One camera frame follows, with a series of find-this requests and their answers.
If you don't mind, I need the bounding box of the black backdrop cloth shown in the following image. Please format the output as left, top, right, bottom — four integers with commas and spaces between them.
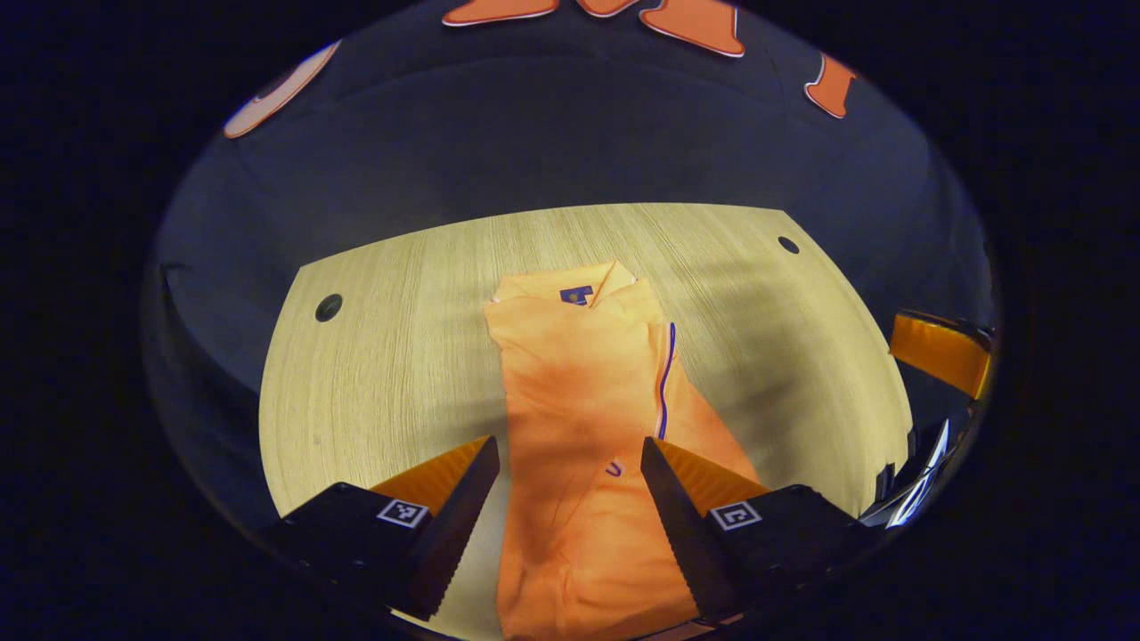
141, 0, 1000, 535

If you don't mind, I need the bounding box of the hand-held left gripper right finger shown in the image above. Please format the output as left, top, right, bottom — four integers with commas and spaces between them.
640, 436, 881, 624

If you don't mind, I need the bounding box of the orange T-shirt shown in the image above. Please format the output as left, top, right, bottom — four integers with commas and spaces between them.
484, 260, 763, 641

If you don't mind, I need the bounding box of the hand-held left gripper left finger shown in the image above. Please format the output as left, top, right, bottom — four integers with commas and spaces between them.
263, 434, 501, 622

